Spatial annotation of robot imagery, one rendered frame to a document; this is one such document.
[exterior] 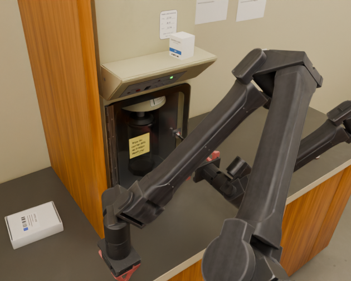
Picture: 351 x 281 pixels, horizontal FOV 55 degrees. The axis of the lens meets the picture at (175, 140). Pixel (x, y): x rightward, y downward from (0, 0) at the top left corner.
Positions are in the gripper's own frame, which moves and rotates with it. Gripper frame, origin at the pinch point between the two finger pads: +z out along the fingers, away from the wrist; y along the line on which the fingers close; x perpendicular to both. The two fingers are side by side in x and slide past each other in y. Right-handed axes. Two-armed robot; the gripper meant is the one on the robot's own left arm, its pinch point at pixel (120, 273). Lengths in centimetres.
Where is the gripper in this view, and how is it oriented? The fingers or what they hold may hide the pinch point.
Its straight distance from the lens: 92.1
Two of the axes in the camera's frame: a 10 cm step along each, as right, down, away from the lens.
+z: -0.5, 8.3, 5.6
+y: -5.9, -4.8, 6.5
